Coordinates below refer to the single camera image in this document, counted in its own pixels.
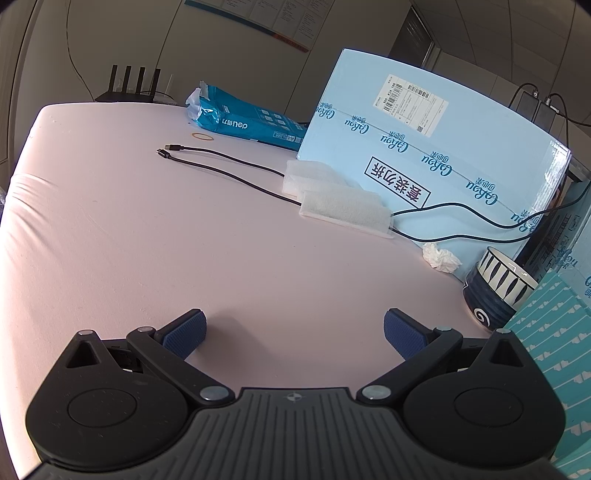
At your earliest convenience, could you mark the white wipe packet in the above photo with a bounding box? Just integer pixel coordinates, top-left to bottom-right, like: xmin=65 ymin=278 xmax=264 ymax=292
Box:
xmin=281 ymin=159 xmax=365 ymax=197
xmin=298 ymin=187 xmax=395 ymax=240

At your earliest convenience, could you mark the black power adapter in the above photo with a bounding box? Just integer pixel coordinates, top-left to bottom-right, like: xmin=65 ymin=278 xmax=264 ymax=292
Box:
xmin=517 ymin=90 xmax=541 ymax=123
xmin=538 ymin=97 xmax=561 ymax=132

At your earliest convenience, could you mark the pale pink desktop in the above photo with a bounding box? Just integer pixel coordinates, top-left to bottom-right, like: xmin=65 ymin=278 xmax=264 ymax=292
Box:
xmin=0 ymin=102 xmax=509 ymax=480

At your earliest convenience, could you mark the black usb cable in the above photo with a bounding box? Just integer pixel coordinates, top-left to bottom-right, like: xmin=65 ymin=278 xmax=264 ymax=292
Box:
xmin=156 ymin=148 xmax=536 ymax=244
xmin=166 ymin=144 xmax=573 ymax=229

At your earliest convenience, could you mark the dark striped ceramic cup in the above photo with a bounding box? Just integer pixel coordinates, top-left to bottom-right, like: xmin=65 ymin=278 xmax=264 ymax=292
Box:
xmin=463 ymin=247 xmax=541 ymax=330

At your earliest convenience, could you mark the dark printed carton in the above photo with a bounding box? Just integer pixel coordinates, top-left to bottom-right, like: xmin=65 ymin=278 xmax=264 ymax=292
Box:
xmin=515 ymin=157 xmax=591 ymax=287

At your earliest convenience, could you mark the black router with antennas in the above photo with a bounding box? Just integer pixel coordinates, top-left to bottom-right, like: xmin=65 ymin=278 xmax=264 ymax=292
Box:
xmin=95 ymin=65 xmax=162 ymax=103

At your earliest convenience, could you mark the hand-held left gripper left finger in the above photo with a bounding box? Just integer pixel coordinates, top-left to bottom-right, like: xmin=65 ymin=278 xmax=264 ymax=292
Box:
xmin=58 ymin=308 xmax=236 ymax=409

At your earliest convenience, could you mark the thin black wall cable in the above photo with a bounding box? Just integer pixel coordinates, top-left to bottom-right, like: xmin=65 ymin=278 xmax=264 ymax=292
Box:
xmin=65 ymin=0 xmax=95 ymax=100

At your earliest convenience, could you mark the light blue carton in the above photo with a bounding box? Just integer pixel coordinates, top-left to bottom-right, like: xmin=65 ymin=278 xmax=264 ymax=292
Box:
xmin=295 ymin=47 xmax=573 ymax=282

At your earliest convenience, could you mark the teal patterned box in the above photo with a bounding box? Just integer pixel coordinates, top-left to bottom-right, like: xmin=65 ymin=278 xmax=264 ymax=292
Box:
xmin=502 ymin=270 xmax=591 ymax=480

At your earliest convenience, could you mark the crumpled white tissue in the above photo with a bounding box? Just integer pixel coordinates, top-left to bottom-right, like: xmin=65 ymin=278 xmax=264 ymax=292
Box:
xmin=421 ymin=242 xmax=462 ymax=274

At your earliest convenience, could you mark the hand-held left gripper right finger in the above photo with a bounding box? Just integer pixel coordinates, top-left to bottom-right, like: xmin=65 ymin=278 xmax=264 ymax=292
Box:
xmin=355 ymin=308 xmax=539 ymax=409

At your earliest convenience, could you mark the teal paper ream package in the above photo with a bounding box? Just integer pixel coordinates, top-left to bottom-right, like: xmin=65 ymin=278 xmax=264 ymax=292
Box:
xmin=186 ymin=80 xmax=311 ymax=152

